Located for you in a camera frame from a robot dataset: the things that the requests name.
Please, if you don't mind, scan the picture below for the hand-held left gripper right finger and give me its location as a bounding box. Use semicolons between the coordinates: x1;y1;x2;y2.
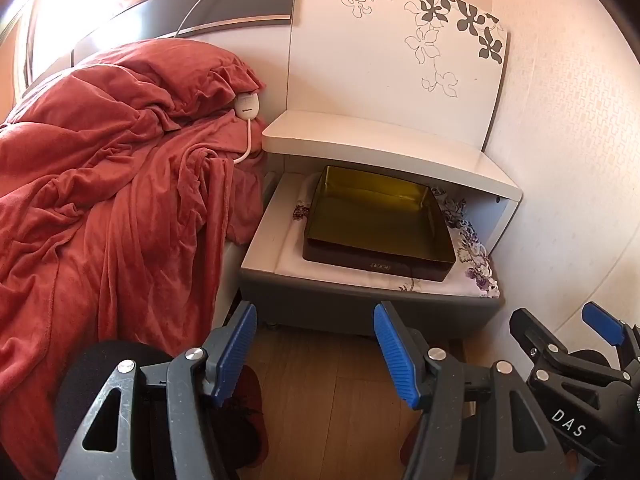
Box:
374;301;571;480

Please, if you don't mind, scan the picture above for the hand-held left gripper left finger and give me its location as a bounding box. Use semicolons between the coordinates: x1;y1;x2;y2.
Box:
55;301;258;480

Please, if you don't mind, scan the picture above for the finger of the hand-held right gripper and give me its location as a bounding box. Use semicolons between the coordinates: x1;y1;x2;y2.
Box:
581;301;640;371
509;308;571;376

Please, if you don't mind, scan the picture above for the brown gold lined tin box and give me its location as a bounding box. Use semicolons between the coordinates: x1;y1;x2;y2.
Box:
301;165;457;282

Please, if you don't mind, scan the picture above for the dark red slipper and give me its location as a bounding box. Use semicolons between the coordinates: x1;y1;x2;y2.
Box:
398;422;426;468
220;364;269;473

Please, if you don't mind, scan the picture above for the white floral embroidered cloth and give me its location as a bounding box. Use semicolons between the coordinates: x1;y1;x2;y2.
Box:
274;175;501;298

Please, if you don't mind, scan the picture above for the red plush blanket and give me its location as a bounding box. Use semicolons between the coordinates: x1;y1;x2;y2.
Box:
0;67;266;480

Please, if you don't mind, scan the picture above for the white nightstand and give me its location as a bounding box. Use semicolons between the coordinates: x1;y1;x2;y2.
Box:
239;110;523;338

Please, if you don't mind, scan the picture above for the white heating controller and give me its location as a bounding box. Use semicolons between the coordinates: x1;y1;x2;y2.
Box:
234;91;261;122

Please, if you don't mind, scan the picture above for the red ruffled pillow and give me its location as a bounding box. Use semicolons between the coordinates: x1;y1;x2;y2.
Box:
65;38;266;131

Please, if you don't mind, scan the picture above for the white grey floral headboard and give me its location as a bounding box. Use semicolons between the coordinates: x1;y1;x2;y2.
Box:
20;0;511;153

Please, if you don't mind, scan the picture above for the white bed frame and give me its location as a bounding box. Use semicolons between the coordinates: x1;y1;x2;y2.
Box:
212;240;248;326

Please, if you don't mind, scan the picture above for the white power cable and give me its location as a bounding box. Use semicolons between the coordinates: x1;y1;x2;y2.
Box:
175;0;243;41

